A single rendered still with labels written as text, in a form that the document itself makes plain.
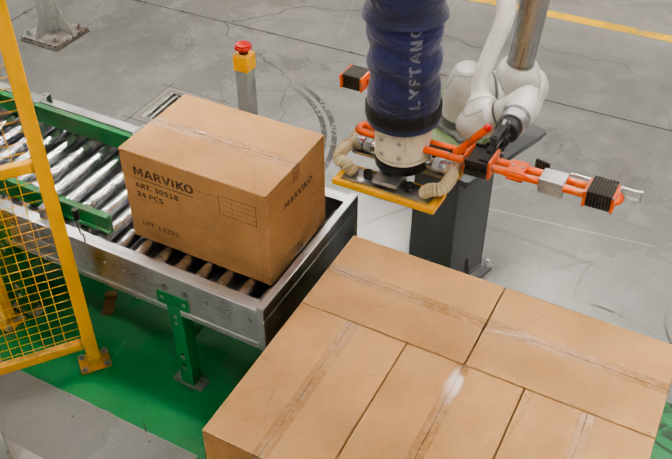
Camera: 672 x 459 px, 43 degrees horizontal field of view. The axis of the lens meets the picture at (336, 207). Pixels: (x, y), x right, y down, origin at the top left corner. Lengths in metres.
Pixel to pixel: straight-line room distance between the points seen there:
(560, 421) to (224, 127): 1.50
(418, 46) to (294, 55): 3.20
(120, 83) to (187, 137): 2.31
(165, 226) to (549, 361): 1.41
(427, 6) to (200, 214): 1.17
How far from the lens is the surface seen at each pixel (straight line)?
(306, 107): 4.93
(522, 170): 2.44
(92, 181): 3.59
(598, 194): 2.37
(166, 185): 2.99
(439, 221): 3.56
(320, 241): 3.07
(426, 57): 2.33
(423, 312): 2.92
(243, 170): 2.85
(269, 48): 5.54
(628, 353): 2.93
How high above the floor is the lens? 2.64
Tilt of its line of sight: 39 degrees down
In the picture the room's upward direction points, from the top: straight up
